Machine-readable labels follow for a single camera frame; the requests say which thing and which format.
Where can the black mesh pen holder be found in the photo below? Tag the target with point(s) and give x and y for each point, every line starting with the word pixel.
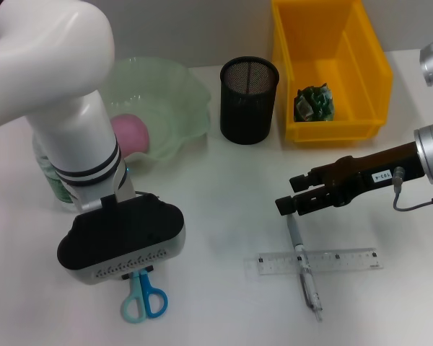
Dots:
pixel 247 104

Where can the pink peach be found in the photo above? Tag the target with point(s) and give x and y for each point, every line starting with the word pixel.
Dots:
pixel 133 137

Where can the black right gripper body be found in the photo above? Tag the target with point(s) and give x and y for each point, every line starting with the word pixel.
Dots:
pixel 375 169

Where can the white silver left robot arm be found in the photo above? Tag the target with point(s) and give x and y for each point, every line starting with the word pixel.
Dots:
pixel 65 108

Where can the yellow plastic bin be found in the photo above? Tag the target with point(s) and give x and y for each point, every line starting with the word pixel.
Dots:
pixel 332 54

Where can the grey clear pen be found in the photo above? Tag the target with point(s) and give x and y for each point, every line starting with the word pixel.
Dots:
pixel 310 288

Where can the clear green-label water bottle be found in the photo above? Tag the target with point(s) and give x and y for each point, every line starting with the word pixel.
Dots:
pixel 43 162

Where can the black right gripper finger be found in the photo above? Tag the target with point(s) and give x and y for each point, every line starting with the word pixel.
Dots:
pixel 299 183
pixel 285 206

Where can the green wavy glass fruit plate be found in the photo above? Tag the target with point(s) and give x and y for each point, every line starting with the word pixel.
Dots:
pixel 166 101

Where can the transparent plastic ruler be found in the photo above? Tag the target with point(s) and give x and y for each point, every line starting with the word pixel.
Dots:
pixel 346 259

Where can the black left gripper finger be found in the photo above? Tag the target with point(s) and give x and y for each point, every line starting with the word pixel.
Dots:
pixel 126 277
pixel 150 269

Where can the blue scissors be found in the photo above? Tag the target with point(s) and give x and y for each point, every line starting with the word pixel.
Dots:
pixel 153 299

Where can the green plastic wrapper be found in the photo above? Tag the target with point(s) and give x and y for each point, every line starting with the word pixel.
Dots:
pixel 314 104

